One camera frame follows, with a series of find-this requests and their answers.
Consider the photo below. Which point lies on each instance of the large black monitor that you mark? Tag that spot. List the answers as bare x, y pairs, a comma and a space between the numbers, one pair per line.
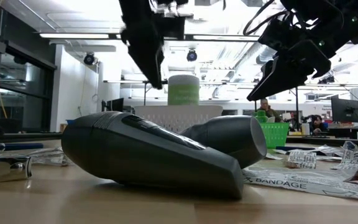
345, 110

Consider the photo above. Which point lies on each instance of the blue slotted plastic basket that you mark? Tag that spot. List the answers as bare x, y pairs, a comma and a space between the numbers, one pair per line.
70, 122

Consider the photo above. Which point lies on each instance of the silver ventilation duct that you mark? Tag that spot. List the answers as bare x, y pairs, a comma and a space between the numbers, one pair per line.
266, 56

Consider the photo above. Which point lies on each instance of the small black ceiling fixture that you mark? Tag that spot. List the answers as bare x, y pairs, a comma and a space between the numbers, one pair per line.
326, 80

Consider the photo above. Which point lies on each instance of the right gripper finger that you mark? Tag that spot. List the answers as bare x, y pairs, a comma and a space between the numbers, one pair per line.
281, 74
315, 59

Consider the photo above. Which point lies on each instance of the green wipes canister white lid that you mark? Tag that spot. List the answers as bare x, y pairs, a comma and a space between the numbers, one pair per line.
183, 93

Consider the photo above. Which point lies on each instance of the green Pert shampoo bottle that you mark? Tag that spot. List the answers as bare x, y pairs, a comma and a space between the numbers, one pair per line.
261, 117

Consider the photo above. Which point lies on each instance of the small black monitor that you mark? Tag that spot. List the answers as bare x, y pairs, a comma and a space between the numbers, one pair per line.
117, 105

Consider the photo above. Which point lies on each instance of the plastic-wrapped silver nail clipper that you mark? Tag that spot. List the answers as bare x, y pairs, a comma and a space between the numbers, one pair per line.
48, 157

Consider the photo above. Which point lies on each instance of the black ceiling camera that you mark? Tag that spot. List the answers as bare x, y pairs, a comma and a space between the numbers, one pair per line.
191, 55
89, 59

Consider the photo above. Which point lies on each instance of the black workstation frame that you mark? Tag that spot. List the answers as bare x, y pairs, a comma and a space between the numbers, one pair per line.
296, 109

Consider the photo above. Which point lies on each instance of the rig light bar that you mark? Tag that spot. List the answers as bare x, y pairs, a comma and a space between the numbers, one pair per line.
73, 36

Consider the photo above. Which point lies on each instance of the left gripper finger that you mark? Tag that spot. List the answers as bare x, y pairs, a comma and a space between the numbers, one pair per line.
146, 56

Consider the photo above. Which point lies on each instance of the person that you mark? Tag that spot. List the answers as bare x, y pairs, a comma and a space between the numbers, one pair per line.
264, 102

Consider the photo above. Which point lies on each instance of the person seated at desk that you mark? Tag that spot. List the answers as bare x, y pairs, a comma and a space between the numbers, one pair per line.
317, 123

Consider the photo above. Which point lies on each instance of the white cup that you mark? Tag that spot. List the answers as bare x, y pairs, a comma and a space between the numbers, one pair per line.
305, 128

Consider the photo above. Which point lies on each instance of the green slotted plastic basket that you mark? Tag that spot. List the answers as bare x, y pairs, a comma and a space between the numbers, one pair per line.
275, 135

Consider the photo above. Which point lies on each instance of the white perforated plastic basket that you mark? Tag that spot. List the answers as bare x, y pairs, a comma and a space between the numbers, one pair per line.
166, 118

